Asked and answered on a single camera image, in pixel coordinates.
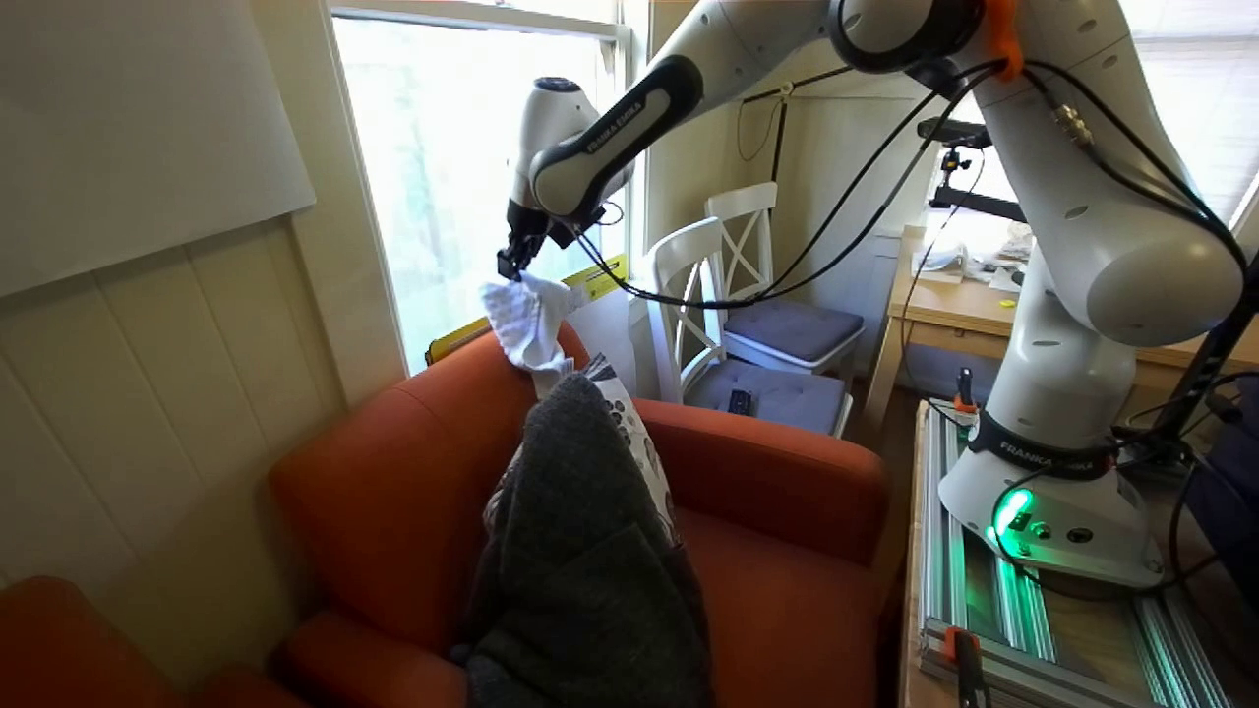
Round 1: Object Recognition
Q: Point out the dark grey blanket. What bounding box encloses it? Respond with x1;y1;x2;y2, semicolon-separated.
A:
448;371;722;708

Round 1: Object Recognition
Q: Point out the orange armchair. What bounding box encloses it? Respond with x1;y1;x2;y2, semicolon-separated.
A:
269;306;898;708

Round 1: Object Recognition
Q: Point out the orange black clamp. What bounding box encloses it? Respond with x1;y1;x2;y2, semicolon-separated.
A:
938;620;992;708

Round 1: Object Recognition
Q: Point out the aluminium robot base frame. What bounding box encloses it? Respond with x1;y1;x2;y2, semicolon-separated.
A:
904;394;1239;708

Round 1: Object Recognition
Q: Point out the light blue seat cushion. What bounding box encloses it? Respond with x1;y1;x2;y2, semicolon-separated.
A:
686;356;858;439

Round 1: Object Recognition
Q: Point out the wooden desk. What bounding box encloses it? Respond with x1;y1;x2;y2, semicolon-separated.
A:
864;268;1259;423

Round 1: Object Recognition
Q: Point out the yellow tape strip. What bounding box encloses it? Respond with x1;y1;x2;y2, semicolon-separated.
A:
422;255;638;371

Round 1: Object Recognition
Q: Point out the white wooden chair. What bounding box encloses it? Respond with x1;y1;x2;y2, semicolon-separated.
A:
702;175;874;380
643;211;858;439

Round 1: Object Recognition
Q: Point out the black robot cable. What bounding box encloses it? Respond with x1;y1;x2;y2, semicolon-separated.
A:
571;53;1254;321

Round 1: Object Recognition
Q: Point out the orange cable clip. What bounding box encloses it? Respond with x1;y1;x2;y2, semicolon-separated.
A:
976;0;1033;85

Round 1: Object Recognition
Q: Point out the black camera on stand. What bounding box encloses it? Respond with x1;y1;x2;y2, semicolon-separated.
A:
913;115;1034;229

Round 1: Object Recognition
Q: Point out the white wall sheet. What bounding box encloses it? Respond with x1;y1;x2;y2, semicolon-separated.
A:
0;0;322;301

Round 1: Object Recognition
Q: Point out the window with white frame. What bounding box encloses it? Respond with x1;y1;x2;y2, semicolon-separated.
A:
318;0;646;377

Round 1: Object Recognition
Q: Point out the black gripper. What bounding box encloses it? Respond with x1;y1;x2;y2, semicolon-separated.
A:
491;196;559;283

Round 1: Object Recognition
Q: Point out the orange sofa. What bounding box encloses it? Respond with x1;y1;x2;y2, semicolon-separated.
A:
0;571;306;708

